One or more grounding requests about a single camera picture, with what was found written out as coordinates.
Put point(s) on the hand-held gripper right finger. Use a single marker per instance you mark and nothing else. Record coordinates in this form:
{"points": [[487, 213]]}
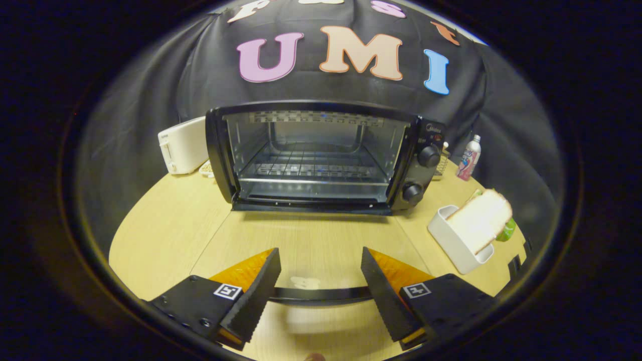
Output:
{"points": [[383, 296]]}

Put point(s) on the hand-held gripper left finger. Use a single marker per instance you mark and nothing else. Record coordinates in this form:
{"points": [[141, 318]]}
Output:
{"points": [[256, 296]]}

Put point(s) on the bread lettuce sandwich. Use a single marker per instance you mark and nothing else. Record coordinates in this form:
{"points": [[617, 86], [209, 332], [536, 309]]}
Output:
{"points": [[479, 220]]}

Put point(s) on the black toaster oven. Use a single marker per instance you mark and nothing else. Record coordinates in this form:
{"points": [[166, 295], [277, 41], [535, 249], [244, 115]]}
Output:
{"points": [[424, 135]]}

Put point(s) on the white pop-up toaster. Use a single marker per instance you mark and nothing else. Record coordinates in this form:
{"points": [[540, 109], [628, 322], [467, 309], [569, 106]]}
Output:
{"points": [[183, 145]]}

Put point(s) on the white rectangular plastic container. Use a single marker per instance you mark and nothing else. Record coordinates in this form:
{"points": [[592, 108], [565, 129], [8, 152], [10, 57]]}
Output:
{"points": [[451, 243]]}

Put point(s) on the black table edge clamp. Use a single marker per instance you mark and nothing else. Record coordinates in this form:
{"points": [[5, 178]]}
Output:
{"points": [[515, 265]]}

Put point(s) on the pink labelled drink bottle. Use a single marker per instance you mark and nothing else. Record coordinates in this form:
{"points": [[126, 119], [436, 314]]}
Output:
{"points": [[469, 158]]}

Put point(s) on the black backdrop cloth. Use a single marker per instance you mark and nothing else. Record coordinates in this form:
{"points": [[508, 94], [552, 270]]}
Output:
{"points": [[150, 100]]}

